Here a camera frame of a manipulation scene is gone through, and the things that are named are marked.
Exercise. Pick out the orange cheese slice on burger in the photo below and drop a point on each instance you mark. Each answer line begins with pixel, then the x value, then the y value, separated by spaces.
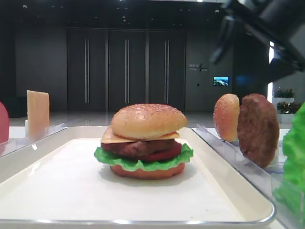
pixel 110 138

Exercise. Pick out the right dark door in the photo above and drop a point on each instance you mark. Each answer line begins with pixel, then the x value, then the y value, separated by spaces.
pixel 167 68

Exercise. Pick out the brown meat patty on burger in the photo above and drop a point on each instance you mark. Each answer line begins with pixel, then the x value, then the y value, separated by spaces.
pixel 139 148

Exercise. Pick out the green lettuce leaf on burger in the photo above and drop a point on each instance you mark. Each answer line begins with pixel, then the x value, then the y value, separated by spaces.
pixel 111 159

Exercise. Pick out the dark door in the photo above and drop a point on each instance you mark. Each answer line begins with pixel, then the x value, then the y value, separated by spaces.
pixel 167 68
pixel 86 70
pixel 126 69

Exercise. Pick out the clear acrylic right rack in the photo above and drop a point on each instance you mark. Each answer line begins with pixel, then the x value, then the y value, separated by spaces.
pixel 266 180

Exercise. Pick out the small wall screen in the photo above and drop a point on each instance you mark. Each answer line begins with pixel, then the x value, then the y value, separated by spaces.
pixel 220 81

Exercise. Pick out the green lettuce in rack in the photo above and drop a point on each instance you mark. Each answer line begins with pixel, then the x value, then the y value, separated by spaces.
pixel 293 155

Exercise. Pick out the left dark door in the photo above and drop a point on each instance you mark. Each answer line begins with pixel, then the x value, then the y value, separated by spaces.
pixel 86 70

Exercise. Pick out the sesame top bun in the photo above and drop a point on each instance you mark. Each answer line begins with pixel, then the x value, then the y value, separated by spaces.
pixel 148 122

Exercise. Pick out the standing cheese slice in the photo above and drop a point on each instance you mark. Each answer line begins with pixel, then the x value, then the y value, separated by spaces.
pixel 38 104

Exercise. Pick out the clear acrylic left rack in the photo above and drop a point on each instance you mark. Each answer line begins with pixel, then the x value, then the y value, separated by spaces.
pixel 18 137

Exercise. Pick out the red tomato slice on burger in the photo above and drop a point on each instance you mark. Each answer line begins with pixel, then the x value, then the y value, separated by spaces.
pixel 163 155

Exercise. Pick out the middle dark door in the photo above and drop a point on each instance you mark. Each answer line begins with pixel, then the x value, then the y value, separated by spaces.
pixel 126 69

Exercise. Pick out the bottom bun half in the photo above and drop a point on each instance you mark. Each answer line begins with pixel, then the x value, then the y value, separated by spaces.
pixel 149 175

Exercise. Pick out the sesame bun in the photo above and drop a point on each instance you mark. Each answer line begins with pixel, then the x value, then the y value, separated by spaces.
pixel 225 117
pixel 148 122

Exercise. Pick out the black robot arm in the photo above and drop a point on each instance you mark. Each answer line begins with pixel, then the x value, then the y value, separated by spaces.
pixel 275 21

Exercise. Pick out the potted plants in planter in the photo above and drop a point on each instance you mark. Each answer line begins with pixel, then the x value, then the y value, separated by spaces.
pixel 284 102

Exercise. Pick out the white rectangular tray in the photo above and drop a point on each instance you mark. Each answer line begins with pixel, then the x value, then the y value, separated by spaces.
pixel 56 183

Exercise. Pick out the red tomato slice left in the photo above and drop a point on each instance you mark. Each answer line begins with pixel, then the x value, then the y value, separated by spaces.
pixel 4 124

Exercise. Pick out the standing brown meat patty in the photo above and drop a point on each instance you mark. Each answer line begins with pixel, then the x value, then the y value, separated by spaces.
pixel 258 129

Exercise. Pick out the clear acrylic rack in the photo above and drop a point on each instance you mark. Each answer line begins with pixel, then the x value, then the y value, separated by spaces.
pixel 18 137
pixel 266 180

